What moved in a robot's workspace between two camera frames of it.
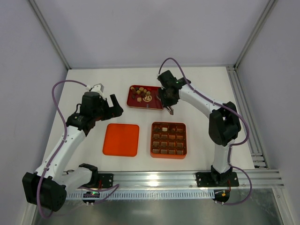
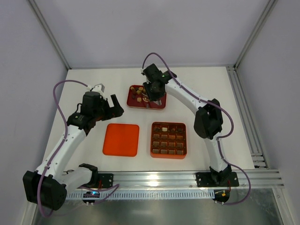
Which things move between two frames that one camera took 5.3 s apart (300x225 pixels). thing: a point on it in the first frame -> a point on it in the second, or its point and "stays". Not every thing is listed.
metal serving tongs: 168,108 -> 158,102
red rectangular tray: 144,97 stays
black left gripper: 108,108 stays
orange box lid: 121,140 stays
